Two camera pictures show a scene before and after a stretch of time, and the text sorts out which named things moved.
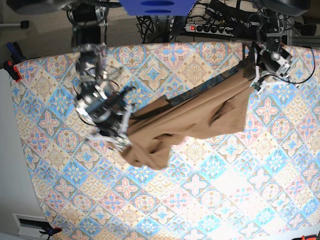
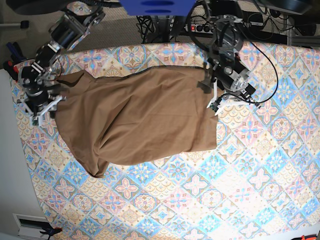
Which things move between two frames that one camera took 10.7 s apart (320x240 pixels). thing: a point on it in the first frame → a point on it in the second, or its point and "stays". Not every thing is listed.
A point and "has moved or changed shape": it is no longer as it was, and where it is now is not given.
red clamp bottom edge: (309, 237) stays
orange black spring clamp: (50, 231) stays
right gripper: (274, 65) → (232, 98)
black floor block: (24, 24) stays
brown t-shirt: (219, 103) has moved or changed shape
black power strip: (209, 29) stays
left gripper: (112, 121) → (37, 101)
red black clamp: (9, 66) stays
